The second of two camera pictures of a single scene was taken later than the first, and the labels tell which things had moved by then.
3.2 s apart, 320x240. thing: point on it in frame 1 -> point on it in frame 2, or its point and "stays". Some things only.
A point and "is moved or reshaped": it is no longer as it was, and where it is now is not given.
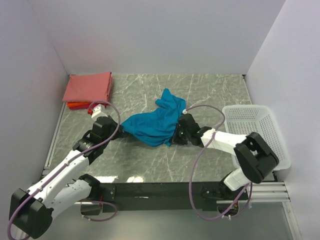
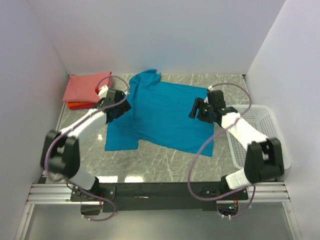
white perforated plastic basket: x=243 y=119 stays
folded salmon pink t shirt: x=89 y=87 stays
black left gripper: x=119 y=131 -> x=123 y=108
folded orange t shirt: x=70 y=104 stays
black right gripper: x=175 y=139 -> x=199 y=104
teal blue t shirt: x=155 y=127 is moved or reshaped
